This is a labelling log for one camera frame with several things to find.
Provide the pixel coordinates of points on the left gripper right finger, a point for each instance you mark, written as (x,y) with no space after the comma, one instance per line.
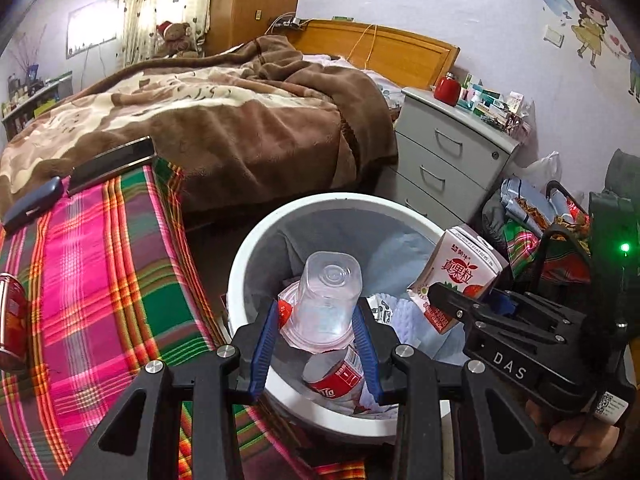
(493,437)

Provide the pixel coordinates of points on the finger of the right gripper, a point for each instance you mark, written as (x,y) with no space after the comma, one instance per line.
(487,332)
(529,306)

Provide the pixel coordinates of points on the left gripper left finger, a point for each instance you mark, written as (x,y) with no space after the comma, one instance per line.
(139,436)

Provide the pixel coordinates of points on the red strawberry milk carton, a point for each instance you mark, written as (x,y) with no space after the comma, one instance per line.
(463,261)

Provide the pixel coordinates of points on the white trash bin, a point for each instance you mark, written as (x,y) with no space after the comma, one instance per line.
(283,388)

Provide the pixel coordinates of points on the clear plastic bottle red cap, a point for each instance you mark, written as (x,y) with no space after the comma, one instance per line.
(315,317)

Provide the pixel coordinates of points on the white trash bag liner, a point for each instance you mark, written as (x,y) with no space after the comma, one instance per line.
(391,255)

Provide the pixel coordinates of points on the right hand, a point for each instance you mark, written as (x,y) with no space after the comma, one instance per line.
(593,439)

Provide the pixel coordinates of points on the black chair with clothes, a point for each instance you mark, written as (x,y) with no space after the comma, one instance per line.
(557,249)

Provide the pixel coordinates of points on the grey drawer cabinet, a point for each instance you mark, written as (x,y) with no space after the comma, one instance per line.
(448,160)

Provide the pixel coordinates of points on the plaid tablecloth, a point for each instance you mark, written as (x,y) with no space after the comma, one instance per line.
(111,285)

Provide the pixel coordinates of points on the items on cabinet top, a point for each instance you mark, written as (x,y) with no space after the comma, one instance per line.
(509,113)

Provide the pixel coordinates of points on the red jar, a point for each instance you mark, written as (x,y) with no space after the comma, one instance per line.
(448,90)

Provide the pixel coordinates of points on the wooden headboard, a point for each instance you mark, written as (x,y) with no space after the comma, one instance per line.
(406,58)

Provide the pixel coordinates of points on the dark blue glasses case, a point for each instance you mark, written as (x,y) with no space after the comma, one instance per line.
(33,205)

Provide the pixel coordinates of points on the black smartphone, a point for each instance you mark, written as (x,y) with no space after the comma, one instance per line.
(110,164)

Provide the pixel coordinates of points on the brown fleece blanket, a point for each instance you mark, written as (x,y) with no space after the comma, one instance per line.
(250,126)

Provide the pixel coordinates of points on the cluttered side desk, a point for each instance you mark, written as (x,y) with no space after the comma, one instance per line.
(54,91)

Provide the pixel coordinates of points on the dried branch vase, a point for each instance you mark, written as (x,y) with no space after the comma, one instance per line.
(24,53)

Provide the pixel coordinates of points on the teddy bear with santa hat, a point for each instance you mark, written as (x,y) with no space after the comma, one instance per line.
(175,41)

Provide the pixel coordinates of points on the window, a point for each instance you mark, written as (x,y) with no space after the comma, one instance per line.
(92,25)

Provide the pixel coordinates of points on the patterned curtain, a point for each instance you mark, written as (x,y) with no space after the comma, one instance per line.
(144,23)

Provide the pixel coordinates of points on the girl wall sticker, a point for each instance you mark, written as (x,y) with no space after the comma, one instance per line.
(590,29)

